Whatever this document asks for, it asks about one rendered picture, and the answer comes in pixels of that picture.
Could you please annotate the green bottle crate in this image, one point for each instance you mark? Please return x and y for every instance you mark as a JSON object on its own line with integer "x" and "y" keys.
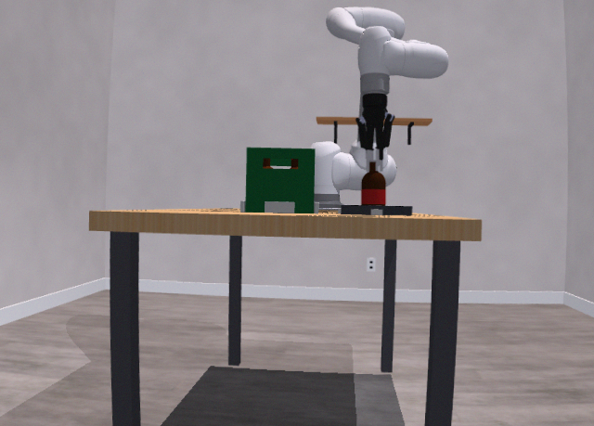
{"x": 287, "y": 185}

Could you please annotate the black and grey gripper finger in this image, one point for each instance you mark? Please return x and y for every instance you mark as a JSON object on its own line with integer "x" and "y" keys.
{"x": 383, "y": 135}
{"x": 369, "y": 137}

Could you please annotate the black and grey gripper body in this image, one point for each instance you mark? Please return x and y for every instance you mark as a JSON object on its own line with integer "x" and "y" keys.
{"x": 374, "y": 102}

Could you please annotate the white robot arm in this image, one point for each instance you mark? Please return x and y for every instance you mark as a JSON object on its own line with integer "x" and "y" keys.
{"x": 380, "y": 55}

